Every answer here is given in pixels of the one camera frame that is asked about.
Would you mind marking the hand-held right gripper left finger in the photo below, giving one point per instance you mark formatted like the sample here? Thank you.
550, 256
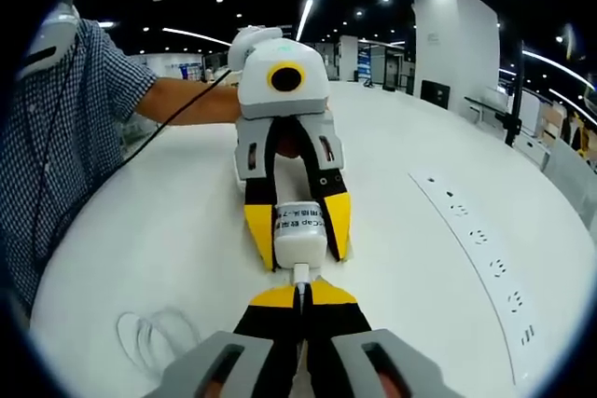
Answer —
219, 365

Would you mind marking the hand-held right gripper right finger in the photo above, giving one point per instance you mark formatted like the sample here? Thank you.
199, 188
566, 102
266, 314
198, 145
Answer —
373, 365

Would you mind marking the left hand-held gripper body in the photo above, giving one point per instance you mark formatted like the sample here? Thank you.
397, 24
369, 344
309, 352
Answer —
284, 100

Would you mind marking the white charger adapter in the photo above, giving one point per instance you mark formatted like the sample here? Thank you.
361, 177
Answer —
298, 239

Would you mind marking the white desk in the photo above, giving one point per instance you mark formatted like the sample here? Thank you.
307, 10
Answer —
186, 239

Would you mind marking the white desk socket strip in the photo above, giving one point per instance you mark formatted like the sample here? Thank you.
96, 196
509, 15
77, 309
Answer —
485, 249

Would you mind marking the person's left hand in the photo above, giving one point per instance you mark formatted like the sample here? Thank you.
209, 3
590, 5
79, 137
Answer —
287, 146

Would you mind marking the small black monitor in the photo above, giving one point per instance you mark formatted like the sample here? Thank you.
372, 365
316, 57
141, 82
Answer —
434, 96

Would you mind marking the black pole stand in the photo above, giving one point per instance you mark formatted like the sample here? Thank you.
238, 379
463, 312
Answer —
515, 100

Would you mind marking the white low cabinet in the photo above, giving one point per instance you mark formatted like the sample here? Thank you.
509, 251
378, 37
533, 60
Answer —
534, 151

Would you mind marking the checkered shirt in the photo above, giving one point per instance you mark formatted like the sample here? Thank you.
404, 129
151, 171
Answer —
56, 151

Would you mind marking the white worn device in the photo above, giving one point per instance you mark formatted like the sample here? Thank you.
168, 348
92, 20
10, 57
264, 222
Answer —
51, 44

